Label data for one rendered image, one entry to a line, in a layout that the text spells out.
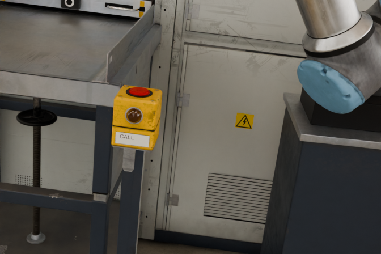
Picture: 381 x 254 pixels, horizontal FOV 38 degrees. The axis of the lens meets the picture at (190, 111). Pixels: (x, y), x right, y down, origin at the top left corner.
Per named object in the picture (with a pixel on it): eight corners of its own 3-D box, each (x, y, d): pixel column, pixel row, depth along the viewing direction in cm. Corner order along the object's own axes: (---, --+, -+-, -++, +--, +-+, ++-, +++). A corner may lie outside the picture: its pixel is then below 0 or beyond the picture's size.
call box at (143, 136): (152, 153, 103) (157, 101, 100) (110, 147, 104) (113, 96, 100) (159, 136, 111) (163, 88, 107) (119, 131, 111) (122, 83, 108)
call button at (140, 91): (147, 102, 102) (148, 94, 102) (126, 100, 102) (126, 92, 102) (151, 96, 106) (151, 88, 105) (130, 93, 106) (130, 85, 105)
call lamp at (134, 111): (141, 127, 100) (142, 110, 99) (122, 125, 100) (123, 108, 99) (142, 125, 102) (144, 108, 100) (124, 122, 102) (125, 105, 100)
